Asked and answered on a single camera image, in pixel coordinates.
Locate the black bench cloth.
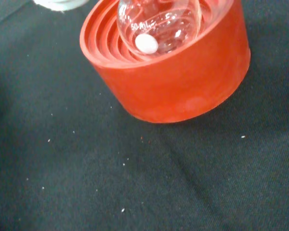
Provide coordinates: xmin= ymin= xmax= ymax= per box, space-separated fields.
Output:
xmin=0 ymin=0 xmax=289 ymax=231

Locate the blue base magnetic heater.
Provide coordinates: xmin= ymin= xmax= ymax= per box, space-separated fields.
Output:
xmin=33 ymin=0 xmax=90 ymax=12

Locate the orange ribbed flask ring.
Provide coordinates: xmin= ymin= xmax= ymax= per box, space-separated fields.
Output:
xmin=79 ymin=0 xmax=251 ymax=124

